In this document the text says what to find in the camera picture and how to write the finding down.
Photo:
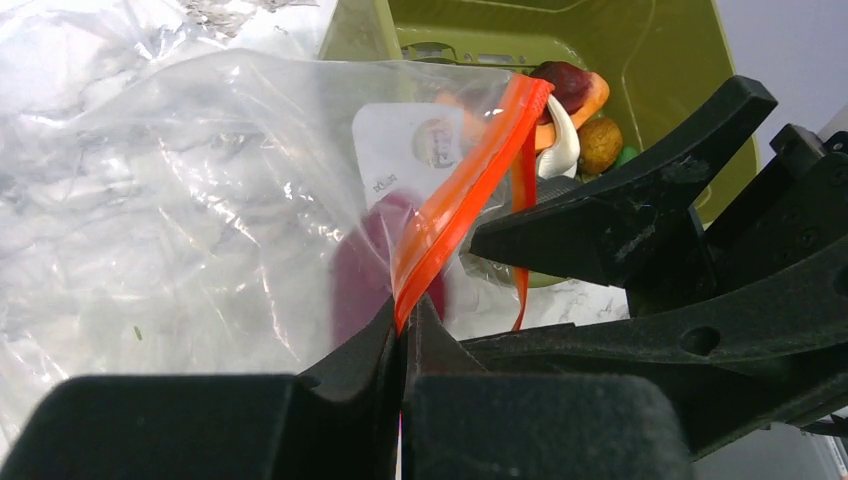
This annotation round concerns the orange toy pumpkin slice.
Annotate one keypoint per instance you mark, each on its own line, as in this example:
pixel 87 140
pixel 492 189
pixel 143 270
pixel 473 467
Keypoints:
pixel 581 93

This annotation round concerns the clear zip top bag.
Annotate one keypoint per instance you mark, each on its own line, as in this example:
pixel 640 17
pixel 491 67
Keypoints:
pixel 171 204

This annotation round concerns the purple toy sweet potato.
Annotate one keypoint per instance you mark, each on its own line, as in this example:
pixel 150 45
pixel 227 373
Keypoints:
pixel 361 264

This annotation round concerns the green toy vegetable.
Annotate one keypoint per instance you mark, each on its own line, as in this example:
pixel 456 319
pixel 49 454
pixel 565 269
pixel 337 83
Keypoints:
pixel 626 155

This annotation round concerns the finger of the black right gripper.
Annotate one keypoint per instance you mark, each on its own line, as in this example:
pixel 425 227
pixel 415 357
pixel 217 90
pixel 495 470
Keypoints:
pixel 773 351

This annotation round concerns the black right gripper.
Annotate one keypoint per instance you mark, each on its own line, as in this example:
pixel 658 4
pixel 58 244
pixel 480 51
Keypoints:
pixel 604 231

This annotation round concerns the olive green plastic bin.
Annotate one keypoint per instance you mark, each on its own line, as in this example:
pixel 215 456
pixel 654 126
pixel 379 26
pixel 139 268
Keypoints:
pixel 661 60

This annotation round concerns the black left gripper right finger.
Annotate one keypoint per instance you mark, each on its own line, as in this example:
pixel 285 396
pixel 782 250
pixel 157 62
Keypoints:
pixel 460 421

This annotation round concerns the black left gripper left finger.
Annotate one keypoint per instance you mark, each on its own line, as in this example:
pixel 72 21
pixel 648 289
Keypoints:
pixel 336 420

